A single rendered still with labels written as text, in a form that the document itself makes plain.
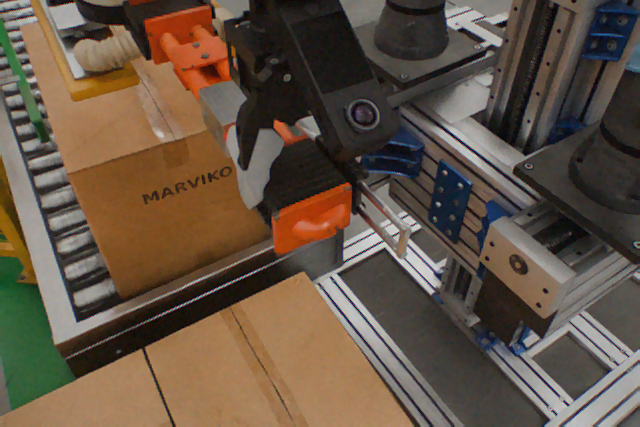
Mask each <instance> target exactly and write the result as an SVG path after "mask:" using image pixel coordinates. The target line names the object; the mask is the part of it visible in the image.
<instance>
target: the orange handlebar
mask: <svg viewBox="0 0 640 427"><path fill-rule="evenodd" d="M191 29H192V30H190V33H189V35H191V37H192V39H193V40H194V42H192V43H187V44H183V45H181V44H180V43H179V41H178V40H177V39H176V37H175V36H174V35H173V34H172V33H169V32H167V33H163V34H162V35H161V36H160V38H159V44H160V46H161V48H162V49H163V51H164V52H165V54H166V55H167V56H168V59H169V60H170V62H171V63H172V65H173V66H174V68H173V69H172V71H173V72H174V74H175V75H176V77H177V78H178V80H179V81H181V83H182V84H183V86H184V87H185V89H186V90H187V91H192V93H193V94H194V96H195V97H196V99H197V100H198V101H199V103H200V100H199V94H198V91H199V90H200V89H203V88H206V87H210V86H211V84H215V83H218V82H221V81H225V82H226V81H230V80H232V79H231V77H230V72H229V64H228V56H227V48H226V45H225V44H224V42H223V41H222V40H221V39H220V38H219V36H215V37H213V36H212V35H211V34H210V32H209V31H208V30H207V29H206V27H204V26H203V25H195V26H194V27H193V28H191ZM274 127H275V129H276V131H277V132H278V133H279V134H280V136H281V137H282V138H283V139H284V141H286V140H289V139H292V138H295V136H294V135H293V133H292V132H291V131H290V130H289V129H288V126H287V125H286V124H285V123H284V122H280V121H278V120H276V119H275V124H274ZM349 210H350V208H349V205H348V204H346V203H342V204H338V205H336V206H334V207H332V208H330V209H329V210H327V211H325V212H323V213H321V214H317V215H315V216H310V217H306V218H304V219H302V220H300V221H299V222H297V223H296V224H295V226H294V227H293V228H292V234H293V235H294V236H296V237H299V238H301V239H304V240H321V239H325V238H328V237H331V236H333V235H335V234H336V233H338V232H339V231H341V230H342V229H343V228H344V226H345V224H346V223H347V221H348V219H349Z"/></svg>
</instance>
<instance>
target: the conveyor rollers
mask: <svg viewBox="0 0 640 427"><path fill-rule="evenodd" d="M0 15H1V18H2V20H3V23H4V25H5V28H6V30H7V33H8V35H9V38H10V40H11V43H12V45H13V48H14V49H15V51H16V54H17V56H18V59H19V61H20V64H21V66H22V69H23V71H24V74H25V76H26V79H27V81H28V84H29V86H30V89H31V91H32V95H33V97H34V100H36V102H37V105H38V107H39V110H40V113H41V115H42V118H43V120H44V123H45V125H46V128H47V130H48V133H49V135H50V138H51V141H49V142H46V143H43V144H42V143H41V142H40V139H39V138H38V137H39V136H38V134H37V131H36V128H35V126H34V125H33V124H31V121H30V119H29V116H28V113H27V111H26V108H25V105H24V103H23V100H22V97H21V93H20V91H19V88H18V85H17V83H16V82H14V83H10V84H7V85H2V86H1V87H2V89H3V90H2V92H3V93H4V94H6V96H7V102H8V104H7V105H8V107H10V109H11V111H12V113H11V114H12V117H13V118H12V120H13V122H15V124H16V126H18V127H17V128H16V129H17V132H18V133H17V135H18V137H19V136H20V139H21V141H23V142H22V143H21V144H22V147H23V149H22V150H23V152H24V153H25V154H26V157H27V159H31V158H34V157H37V156H40V155H44V154H47V152H50V151H53V150H56V149H58V146H57V143H56V139H55V136H54V133H53V130H52V127H51V123H50V120H49V117H48V114H47V111H46V108H45V104H44V101H43V98H42V95H41V92H40V87H39V84H38V83H37V81H36V78H35V75H34V71H33V68H32V65H31V62H30V59H29V55H28V52H27V49H26V46H25V42H24V39H23V35H22V32H21V29H20V27H21V26H24V25H29V24H33V23H38V20H37V18H36V15H35V13H34V10H33V8H32V6H31V3H30V0H0ZM13 76H14V75H13V72H12V69H11V67H9V64H8V61H7V58H6V56H5V53H4V49H3V47H2V44H1V41H0V80H1V79H5V78H9V77H13ZM51 133H52V134H51ZM35 138H36V139H35ZM32 139H33V140H32ZM27 140H29V141H27ZM24 141H25V142H24ZM27 163H28V166H30V167H28V169H30V171H32V172H33V174H34V176H38V175H41V174H44V173H47V172H50V171H53V170H56V169H59V168H62V167H64V166H63V163H62V160H61V156H60V153H59V150H56V151H53V153H50V154H47V155H44V156H41V157H38V158H35V159H32V160H28V161H27ZM34 181H35V183H36V185H35V187H36V189H38V190H39V192H40V194H41V195H43V194H45V193H48V192H51V191H54V190H57V189H60V188H63V187H66V186H69V185H72V184H71V182H70V180H69V177H68V175H67V172H66V169H61V170H58V171H55V172H52V173H49V174H46V175H43V176H40V177H38V178H35V179H34ZM41 201H42V204H43V205H42V208H43V209H45V211H46V213H47V214H48V215H49V214H51V213H54V212H57V211H60V210H62V209H66V208H69V207H72V206H74V205H77V204H80V203H79V200H78V198H77V196H76V194H75V191H74V189H73V187H71V188H69V189H66V190H62V191H59V192H56V193H53V194H51V195H48V196H45V197H42V198H41ZM48 223H49V226H50V227H49V230H50V231H52V233H53V235H54V236H55V237H57V236H59V235H62V234H65V233H68V232H71V231H74V230H76V229H79V228H81V227H84V226H85V225H87V224H88V221H87V219H86V217H85V214H84V212H83V210H82V207H79V208H77V209H74V210H71V211H69V212H66V213H62V214H59V215H57V216H54V217H51V218H48ZM55 244H56V247H57V250H56V251H57V253H58V254H60V256H61V258H62V259H63V260H64V259H67V258H71V257H73V256H76V255H78V254H81V253H83V252H86V251H88V250H91V249H93V248H96V247H98V245H97V243H96V241H95V238H94V236H93V234H92V231H91V229H89V230H87V231H84V232H82V233H79V234H76V235H74V236H71V237H68V238H65V239H62V240H60V241H57V242H56V243H55ZM64 271H65V273H66V274H65V277H66V279H67V278H68V280H69V282H70V284H72V285H74V284H76V283H79V282H81V281H83V280H86V279H88V278H91V277H93V276H95V275H98V274H100V273H103V272H105V271H108V268H107V266H106V264H105V262H104V259H103V257H102V255H101V252H99V253H97V254H94V255H92V256H89V257H87V258H84V259H82V260H79V261H77V262H74V263H72V264H68V265H66V266H64ZM72 295H73V298H74V302H73V303H74V305H75V306H78V308H79V310H80V312H82V313H83V312H85V311H88V310H90V309H92V308H94V307H97V306H99V305H101V304H104V303H106V302H108V300H111V299H113V298H115V297H117V296H119V294H118V292H117V289H116V287H115V285H114V282H113V280H112V278H111V277H109V278H107V279H104V280H102V281H100V282H97V283H95V284H93V285H90V286H88V287H85V288H83V289H81V290H78V291H76V292H75V293H73V294H72Z"/></svg>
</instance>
